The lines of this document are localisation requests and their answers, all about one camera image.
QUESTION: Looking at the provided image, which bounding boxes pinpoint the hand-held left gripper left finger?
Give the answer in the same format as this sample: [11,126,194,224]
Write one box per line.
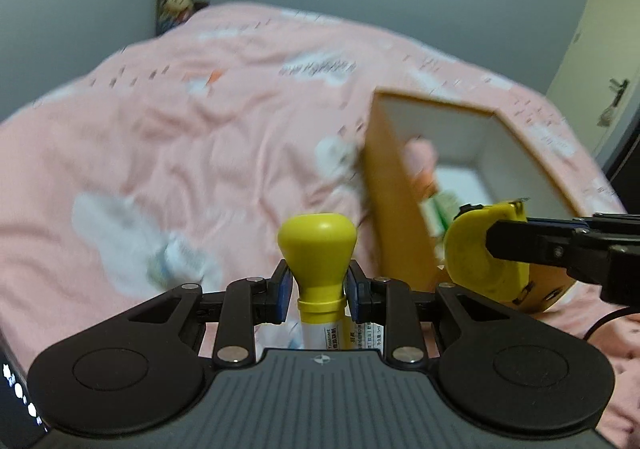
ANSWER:
[120,259,294,370]

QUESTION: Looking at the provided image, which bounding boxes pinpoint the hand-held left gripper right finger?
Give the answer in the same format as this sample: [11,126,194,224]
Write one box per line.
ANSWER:
[346,260,518,364]

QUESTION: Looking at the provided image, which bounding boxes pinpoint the black device with lights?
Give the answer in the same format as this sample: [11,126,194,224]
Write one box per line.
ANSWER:
[0,333,49,446]

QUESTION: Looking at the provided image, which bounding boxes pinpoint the dark cabinet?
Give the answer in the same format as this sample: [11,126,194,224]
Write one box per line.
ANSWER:
[596,99,640,216]

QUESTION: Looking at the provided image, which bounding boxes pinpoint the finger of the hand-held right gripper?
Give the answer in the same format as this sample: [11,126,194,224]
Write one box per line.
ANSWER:
[522,212,640,233]
[484,218,640,309]

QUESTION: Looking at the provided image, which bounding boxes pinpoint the yellow tape measure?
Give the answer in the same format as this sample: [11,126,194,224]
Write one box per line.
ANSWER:
[444,199,532,306]

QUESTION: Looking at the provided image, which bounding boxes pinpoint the black cable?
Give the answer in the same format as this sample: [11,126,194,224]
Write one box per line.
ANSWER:
[584,304,637,341]

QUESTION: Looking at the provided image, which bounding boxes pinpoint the pink printed blanket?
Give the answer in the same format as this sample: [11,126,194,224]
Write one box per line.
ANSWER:
[0,2,640,449]

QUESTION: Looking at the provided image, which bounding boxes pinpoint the cream door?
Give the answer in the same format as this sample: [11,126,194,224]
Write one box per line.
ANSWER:
[545,0,640,155]

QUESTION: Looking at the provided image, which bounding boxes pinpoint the keys hanging on door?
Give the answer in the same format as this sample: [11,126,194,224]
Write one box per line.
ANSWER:
[597,98,620,128]

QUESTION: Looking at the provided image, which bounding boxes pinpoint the green rectangular tin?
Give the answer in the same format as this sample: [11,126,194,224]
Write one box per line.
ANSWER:
[422,191,459,241]

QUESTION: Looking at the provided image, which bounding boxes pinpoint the clear jar with pink contents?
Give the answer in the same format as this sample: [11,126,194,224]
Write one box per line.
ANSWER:
[403,137,442,198]

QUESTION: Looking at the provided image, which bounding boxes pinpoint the orange cardboard box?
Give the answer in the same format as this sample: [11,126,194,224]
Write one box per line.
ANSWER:
[361,89,583,316]

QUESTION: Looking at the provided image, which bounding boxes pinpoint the black door handle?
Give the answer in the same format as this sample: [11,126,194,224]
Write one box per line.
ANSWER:
[607,77,631,106]

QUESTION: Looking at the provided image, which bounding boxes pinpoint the yellow-capped tube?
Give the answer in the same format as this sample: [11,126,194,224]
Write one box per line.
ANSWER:
[277,212,359,353]

